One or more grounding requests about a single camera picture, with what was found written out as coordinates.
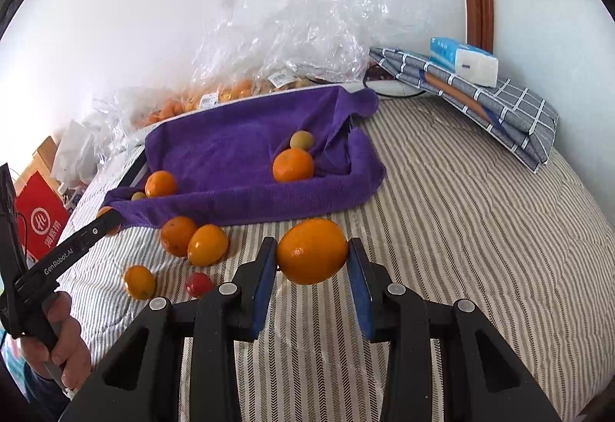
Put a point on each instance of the red paper bag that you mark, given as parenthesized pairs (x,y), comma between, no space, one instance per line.
(41,217)

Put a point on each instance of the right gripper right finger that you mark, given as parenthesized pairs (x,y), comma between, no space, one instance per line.
(483,378)

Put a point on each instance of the tray under towel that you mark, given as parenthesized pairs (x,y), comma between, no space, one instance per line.
(136,172)

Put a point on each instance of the person's left hand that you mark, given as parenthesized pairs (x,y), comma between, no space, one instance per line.
(70,352)

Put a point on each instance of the blue white tissue pack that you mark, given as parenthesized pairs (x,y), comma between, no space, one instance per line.
(471,63)

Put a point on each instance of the small orange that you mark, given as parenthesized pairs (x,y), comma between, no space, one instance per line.
(160,184)
(110,220)
(139,282)

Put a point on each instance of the striped quilt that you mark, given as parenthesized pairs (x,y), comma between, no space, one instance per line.
(456,217)

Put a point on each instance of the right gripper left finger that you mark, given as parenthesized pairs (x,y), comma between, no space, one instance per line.
(139,378)

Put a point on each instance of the small orange far left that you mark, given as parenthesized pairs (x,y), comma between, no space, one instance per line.
(110,220)

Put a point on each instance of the small orange front left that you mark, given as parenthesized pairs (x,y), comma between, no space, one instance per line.
(139,282)

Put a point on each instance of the clear plastic bags of fruit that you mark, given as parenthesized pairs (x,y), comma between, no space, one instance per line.
(245,55)

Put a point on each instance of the white plastic bag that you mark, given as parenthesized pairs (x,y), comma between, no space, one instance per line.
(76,162)

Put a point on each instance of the oval yellow-orange fruit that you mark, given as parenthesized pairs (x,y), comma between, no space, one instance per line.
(207,246)

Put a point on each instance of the large orange with stem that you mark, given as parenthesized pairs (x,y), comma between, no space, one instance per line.
(293,164)

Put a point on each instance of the purple towel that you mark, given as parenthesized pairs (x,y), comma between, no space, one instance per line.
(222,160)

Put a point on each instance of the grey checked folded cloth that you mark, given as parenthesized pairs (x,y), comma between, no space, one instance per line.
(518,118)

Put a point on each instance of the tiny yellow kumquat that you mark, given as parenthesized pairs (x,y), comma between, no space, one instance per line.
(138,196)

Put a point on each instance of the dark-spotted orange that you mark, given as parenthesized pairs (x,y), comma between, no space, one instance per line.
(176,234)

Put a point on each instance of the red cherry tomato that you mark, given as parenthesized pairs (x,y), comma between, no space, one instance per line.
(198,284)

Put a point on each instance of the yellow-green small fruit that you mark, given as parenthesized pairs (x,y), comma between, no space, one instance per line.
(302,140)

